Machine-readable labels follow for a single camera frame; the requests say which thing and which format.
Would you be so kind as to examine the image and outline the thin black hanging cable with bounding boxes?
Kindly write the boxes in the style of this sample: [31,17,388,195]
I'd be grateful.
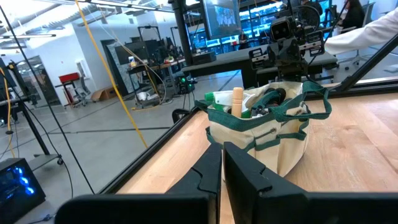
[0,4,96,195]

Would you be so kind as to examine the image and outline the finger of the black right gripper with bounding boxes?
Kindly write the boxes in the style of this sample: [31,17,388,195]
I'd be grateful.
[269,41,290,68]
[289,38,307,77]

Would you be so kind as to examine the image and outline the black looped cable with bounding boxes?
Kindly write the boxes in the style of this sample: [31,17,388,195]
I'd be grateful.
[171,108,191,124]

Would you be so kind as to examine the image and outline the cream green gardening bag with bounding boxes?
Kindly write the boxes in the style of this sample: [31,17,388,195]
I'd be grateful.
[194,80,333,178]

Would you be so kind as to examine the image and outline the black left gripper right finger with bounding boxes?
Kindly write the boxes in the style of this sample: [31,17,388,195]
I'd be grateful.
[223,141,398,224]

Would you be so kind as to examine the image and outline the black computer blue lights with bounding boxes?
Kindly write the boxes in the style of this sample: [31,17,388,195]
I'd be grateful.
[0,157,47,224]

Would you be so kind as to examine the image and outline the black monitor blue screen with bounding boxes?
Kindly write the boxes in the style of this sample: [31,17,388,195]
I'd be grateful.
[201,0,243,40]

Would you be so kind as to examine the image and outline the yellow hanging cable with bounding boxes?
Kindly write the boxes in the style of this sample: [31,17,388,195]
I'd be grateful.
[0,67,16,158]
[73,0,149,149]

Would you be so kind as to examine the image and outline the cluttered workbench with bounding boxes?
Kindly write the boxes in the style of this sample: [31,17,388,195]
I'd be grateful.
[126,39,187,108]

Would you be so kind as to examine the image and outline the brown cardboard box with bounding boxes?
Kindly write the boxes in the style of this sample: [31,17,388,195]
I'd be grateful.
[91,86,118,102]

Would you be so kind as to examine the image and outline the black aluminium table frame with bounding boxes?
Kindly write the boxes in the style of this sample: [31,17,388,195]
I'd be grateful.
[98,36,398,195]

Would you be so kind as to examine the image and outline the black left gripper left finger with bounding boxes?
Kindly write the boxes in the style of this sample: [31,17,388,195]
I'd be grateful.
[55,142,223,224]

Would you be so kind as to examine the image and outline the black tripod stand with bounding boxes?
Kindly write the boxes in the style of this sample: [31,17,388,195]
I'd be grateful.
[0,60,65,166]

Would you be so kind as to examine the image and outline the red box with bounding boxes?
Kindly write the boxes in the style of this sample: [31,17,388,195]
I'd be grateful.
[58,72,81,84]

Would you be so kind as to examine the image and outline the person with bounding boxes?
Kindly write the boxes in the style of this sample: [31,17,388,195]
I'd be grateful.
[324,8,398,57]
[340,0,367,30]

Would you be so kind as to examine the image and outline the grey office chair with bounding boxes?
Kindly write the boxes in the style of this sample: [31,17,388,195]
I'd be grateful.
[72,76,93,107]

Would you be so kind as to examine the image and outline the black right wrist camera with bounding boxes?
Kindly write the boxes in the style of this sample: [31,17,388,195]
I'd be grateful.
[269,16,293,42]

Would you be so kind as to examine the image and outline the green white spray bottle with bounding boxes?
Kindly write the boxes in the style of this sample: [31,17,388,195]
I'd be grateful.
[204,90,255,119]

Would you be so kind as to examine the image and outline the grey desk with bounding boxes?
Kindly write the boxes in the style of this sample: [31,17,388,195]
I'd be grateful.
[182,45,340,90]

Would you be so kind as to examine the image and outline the dark green pruning shears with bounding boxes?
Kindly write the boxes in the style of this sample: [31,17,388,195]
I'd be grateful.
[250,89,282,118]

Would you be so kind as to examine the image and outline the wooden handled metal trowel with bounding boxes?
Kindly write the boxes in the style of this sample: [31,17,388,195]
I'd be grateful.
[231,86,244,119]

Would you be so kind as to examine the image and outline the black monitor post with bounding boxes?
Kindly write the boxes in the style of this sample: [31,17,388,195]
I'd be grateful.
[167,0,194,67]

